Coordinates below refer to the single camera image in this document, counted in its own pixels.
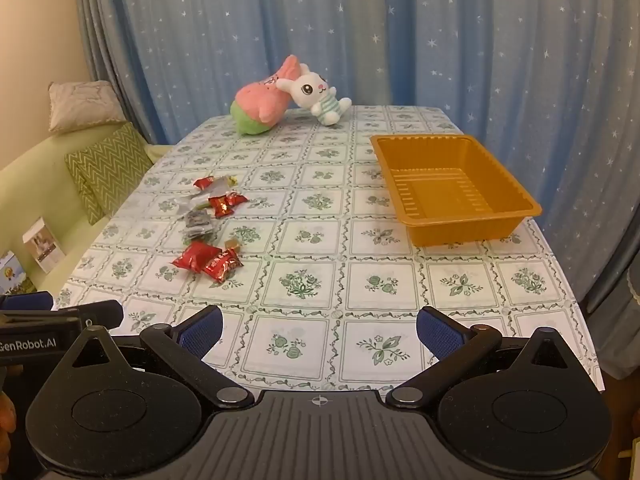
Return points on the light green sofa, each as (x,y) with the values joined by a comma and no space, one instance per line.
(30,190)

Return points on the beige pillow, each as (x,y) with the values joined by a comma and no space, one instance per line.
(82,105)

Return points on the green chevron cushion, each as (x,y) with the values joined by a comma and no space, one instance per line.
(110,170)

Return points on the person's left hand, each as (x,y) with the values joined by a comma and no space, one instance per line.
(6,425)

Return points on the white bunny plush toy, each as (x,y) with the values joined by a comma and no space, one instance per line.
(310,89)

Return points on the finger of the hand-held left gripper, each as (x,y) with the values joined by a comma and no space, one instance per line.
(100,315)
(25,301)

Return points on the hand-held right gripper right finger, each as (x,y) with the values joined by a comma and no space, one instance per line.
(440,332)

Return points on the yellow green candy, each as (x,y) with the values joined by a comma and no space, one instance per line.
(230,180)

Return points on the green edged snack packet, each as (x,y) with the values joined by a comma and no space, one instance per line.
(202,201)

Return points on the blue star-print curtain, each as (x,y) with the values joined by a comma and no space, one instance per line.
(350,35)

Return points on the silver snack wrapper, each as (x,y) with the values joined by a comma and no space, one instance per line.
(184,205)

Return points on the caramel candy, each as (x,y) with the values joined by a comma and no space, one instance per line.
(231,246)

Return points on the pink star plush toy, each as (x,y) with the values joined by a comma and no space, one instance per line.
(260,100)

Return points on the green floral tablecloth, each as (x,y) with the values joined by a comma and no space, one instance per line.
(320,240)

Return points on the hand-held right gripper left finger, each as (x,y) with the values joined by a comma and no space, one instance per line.
(200,332)

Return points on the blue picture card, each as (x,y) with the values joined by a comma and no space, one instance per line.
(12,272)

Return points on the orange plastic tray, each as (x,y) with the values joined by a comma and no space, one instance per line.
(450,195)

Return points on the grey curtain with lace trim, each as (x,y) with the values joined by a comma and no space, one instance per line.
(617,320)

